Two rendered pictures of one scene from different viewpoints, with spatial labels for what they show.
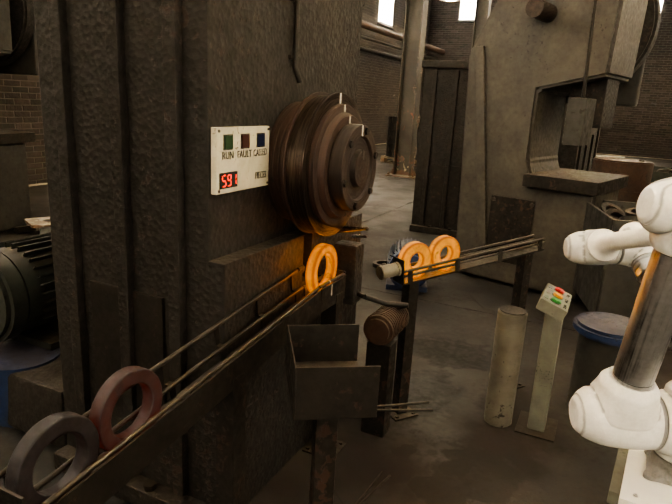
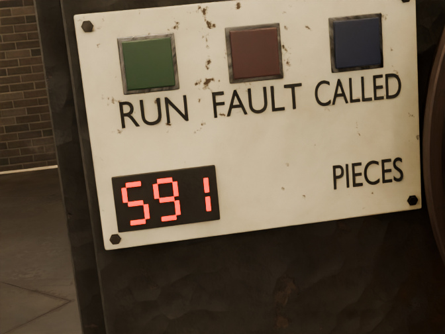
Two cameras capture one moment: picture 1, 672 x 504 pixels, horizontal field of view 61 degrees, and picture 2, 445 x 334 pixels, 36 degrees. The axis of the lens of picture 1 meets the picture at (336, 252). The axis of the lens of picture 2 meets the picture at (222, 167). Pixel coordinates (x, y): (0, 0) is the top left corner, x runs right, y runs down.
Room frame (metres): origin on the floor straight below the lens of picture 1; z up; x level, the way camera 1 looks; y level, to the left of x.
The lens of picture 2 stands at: (1.35, -0.14, 1.23)
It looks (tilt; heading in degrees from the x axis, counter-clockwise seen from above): 12 degrees down; 58
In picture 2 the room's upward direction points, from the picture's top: 5 degrees counter-clockwise
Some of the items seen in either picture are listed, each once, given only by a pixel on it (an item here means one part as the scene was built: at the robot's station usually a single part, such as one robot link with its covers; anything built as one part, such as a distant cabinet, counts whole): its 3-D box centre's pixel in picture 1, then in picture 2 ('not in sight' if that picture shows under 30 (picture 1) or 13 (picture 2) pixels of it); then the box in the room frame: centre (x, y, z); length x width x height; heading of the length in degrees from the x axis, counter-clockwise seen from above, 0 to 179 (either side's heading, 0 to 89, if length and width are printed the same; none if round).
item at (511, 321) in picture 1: (505, 366); not in sight; (2.25, -0.75, 0.26); 0.12 x 0.12 x 0.52
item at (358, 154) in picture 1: (354, 168); not in sight; (1.88, -0.05, 1.12); 0.28 x 0.06 x 0.28; 155
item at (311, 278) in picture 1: (321, 269); not in sight; (1.92, 0.05, 0.75); 0.18 x 0.03 x 0.18; 154
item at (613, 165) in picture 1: (615, 200); not in sight; (6.04, -2.94, 0.45); 0.59 x 0.59 x 0.89
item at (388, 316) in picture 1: (383, 368); not in sight; (2.16, -0.22, 0.27); 0.22 x 0.13 x 0.53; 155
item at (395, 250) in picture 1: (407, 263); not in sight; (4.13, -0.54, 0.17); 0.57 x 0.31 x 0.34; 175
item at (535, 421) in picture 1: (546, 361); not in sight; (2.22, -0.91, 0.31); 0.24 x 0.16 x 0.62; 155
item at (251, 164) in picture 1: (242, 158); (257, 116); (1.66, 0.28, 1.15); 0.26 x 0.02 x 0.18; 155
